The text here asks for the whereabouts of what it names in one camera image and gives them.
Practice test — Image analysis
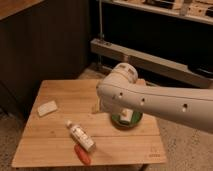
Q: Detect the wooden folding table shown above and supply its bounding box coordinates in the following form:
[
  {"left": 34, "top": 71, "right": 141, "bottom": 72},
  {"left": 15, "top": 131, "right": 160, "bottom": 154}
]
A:
[{"left": 12, "top": 79, "right": 166, "bottom": 168}]

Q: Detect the grey metal shelf rack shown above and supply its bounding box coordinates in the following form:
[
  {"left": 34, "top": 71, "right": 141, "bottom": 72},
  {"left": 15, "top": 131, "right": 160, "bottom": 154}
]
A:
[{"left": 90, "top": 1, "right": 213, "bottom": 89}]

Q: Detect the orange carrot toy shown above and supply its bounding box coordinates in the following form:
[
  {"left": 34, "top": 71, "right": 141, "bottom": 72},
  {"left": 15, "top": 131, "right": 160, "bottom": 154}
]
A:
[{"left": 74, "top": 144, "right": 91, "bottom": 165}]

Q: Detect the white plastic bottle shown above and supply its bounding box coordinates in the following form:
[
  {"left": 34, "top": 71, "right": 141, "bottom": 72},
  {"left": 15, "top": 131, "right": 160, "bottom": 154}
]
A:
[{"left": 66, "top": 120, "right": 96, "bottom": 152}]

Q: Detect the white paper cup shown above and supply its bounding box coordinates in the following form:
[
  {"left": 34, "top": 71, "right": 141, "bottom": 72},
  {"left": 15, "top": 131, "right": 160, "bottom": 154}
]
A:
[{"left": 120, "top": 109, "right": 133, "bottom": 123}]

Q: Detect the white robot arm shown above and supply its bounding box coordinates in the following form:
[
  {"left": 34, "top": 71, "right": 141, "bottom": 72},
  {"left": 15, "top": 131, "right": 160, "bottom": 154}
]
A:
[{"left": 96, "top": 63, "right": 213, "bottom": 134}]

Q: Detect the green plate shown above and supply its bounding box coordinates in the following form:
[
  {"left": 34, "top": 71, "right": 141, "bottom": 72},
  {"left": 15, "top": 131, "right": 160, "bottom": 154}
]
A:
[{"left": 110, "top": 111, "right": 143, "bottom": 128}]

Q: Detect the beige sponge block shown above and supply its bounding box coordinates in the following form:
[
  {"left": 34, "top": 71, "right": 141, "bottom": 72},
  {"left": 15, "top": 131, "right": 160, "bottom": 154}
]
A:
[{"left": 37, "top": 101, "right": 58, "bottom": 117}]

